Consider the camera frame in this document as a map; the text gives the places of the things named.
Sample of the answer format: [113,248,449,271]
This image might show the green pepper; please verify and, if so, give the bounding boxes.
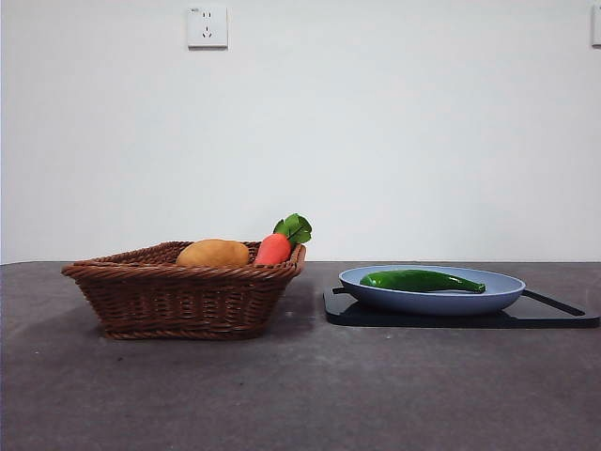
[359,270,486,295]

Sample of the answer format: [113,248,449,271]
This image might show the blue frying pan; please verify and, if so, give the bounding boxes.
[338,265,526,317]

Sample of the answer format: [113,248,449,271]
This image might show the orange carrot with green leaves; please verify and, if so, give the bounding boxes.
[254,212,315,267]

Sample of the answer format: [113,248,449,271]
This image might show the yellow-brown potato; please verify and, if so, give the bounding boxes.
[176,238,251,268]

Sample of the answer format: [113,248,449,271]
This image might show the brown wicker basket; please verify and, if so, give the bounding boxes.
[60,240,307,341]

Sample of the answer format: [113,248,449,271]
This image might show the black flat cooktop board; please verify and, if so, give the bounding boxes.
[322,286,601,330]

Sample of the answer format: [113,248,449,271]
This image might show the white wall power socket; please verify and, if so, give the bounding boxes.
[187,6,230,51]

